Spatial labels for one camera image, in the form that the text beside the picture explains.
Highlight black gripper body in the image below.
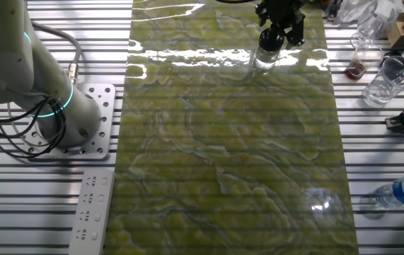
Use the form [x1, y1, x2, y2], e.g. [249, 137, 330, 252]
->
[263, 0, 304, 28]

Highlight clear wine glass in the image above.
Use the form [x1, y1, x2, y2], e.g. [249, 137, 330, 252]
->
[349, 0, 400, 49]

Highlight silver robot mounting plate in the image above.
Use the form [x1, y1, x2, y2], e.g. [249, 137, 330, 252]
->
[23, 83, 117, 159]

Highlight white power strip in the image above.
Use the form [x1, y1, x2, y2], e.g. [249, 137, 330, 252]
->
[69, 169, 116, 255]

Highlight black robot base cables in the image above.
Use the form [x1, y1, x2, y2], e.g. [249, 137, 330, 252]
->
[0, 95, 67, 160]

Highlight thick grey robot cable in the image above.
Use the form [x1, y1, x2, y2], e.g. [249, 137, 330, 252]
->
[31, 21, 83, 86]

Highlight crumpled white tissue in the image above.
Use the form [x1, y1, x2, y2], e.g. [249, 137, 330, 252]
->
[335, 0, 371, 25]

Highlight small clear glass jar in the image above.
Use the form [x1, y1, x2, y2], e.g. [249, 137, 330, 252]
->
[251, 46, 282, 71]

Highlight green marble pattern mat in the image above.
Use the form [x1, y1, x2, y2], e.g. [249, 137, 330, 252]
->
[104, 0, 360, 255]

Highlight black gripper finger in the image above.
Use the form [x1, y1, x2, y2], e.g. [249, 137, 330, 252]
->
[254, 1, 272, 28]
[284, 10, 307, 50]

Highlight glass with brown residue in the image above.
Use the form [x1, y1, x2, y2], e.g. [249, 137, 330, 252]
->
[344, 42, 385, 81]

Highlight clear plastic measuring cup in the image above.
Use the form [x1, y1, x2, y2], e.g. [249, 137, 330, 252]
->
[362, 55, 404, 109]

